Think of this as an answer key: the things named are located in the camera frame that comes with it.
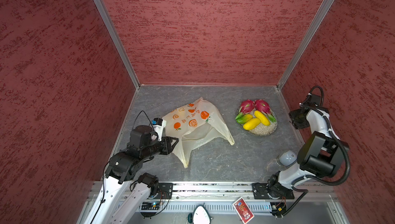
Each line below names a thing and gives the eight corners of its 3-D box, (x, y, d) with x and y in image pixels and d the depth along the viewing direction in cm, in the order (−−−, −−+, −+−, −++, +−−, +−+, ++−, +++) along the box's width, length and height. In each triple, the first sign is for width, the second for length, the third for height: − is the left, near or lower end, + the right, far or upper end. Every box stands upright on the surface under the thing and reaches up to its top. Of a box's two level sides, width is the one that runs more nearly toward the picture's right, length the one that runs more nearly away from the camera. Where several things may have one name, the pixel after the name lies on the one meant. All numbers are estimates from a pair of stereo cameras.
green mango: (240, 126, 98) (241, 123, 96) (236, 121, 101) (237, 118, 98) (251, 119, 102) (253, 116, 99) (247, 114, 104) (248, 111, 101)
